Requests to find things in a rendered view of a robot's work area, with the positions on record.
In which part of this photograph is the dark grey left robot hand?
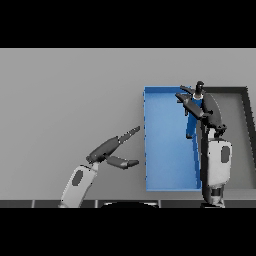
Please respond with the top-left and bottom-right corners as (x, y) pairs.
(85, 125), (141, 170)

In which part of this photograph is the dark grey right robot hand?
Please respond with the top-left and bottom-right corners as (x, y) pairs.
(175, 85), (228, 138)

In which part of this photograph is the blue pipe with dark end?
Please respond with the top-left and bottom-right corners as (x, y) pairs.
(185, 80), (205, 140)

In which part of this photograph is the dark grey bin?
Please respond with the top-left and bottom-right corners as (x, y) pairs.
(196, 86), (256, 192)

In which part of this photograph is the blue bin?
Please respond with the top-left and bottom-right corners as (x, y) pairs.
(143, 85), (203, 193)

